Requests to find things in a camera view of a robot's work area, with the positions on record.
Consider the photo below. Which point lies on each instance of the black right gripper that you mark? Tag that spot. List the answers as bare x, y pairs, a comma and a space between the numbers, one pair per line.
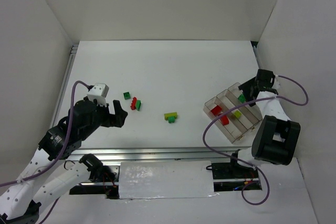
252, 89

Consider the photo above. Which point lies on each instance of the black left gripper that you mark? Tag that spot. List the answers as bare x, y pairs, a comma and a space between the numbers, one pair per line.
109, 118

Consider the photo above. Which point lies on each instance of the red lego stepped brick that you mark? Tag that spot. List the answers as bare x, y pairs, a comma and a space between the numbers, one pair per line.
133, 103

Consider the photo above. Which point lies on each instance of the small green square lego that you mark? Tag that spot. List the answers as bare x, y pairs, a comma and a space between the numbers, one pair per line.
127, 95

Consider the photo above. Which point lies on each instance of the yellow-green small lego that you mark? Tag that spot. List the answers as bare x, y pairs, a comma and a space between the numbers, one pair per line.
237, 114

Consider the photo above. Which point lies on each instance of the yellow-green long lego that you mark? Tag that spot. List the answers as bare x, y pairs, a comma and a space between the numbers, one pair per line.
170, 115

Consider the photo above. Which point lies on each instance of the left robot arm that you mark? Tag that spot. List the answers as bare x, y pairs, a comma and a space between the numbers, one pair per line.
26, 199

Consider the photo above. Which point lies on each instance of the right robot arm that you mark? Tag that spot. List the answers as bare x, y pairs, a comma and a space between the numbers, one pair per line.
276, 139

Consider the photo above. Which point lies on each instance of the clear compartment container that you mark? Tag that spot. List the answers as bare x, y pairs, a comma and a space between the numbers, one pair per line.
228, 100

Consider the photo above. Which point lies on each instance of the white glossy cover plate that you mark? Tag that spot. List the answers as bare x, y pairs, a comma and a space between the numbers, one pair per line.
156, 180

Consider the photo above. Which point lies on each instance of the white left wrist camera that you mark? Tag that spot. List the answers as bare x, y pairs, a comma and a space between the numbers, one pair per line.
99, 93

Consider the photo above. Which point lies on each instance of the aluminium right rail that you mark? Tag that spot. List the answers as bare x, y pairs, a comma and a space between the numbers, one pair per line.
257, 57

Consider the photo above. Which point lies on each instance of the aluminium rail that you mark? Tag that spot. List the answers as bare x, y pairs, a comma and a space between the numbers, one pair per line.
257, 57
64, 84
114, 156

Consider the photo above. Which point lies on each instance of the aluminium left rail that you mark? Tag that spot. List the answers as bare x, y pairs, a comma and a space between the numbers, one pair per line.
64, 84

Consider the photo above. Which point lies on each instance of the aluminium front rail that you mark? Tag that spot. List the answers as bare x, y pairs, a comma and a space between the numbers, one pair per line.
114, 156

